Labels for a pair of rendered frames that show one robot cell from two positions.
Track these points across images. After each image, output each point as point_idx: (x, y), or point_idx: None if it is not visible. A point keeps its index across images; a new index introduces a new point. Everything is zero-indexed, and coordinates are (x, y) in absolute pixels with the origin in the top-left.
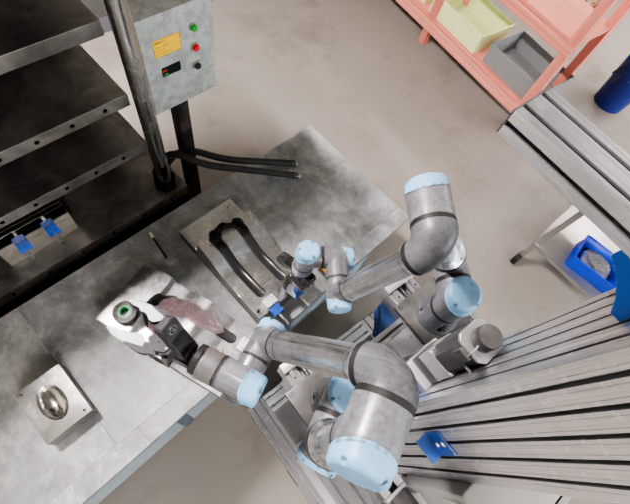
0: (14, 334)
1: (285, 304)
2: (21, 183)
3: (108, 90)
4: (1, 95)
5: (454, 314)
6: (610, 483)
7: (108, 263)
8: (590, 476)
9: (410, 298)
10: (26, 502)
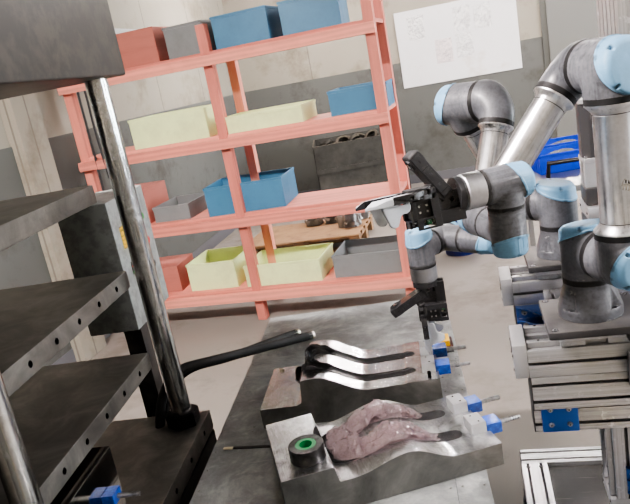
0: None
1: (441, 384)
2: (50, 434)
3: (105, 277)
4: None
5: (569, 201)
6: None
7: (211, 493)
8: None
9: (529, 260)
10: None
